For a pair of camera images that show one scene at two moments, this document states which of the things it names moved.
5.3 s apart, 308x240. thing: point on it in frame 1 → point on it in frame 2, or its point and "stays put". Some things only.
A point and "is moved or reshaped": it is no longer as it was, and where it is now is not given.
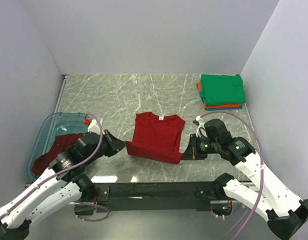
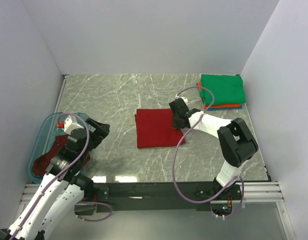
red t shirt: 157,138 is moved or reshaped
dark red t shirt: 62,142 stays put
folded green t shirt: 222,89 stays put
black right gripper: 192,152 → 174,124
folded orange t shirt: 217,106 stays put
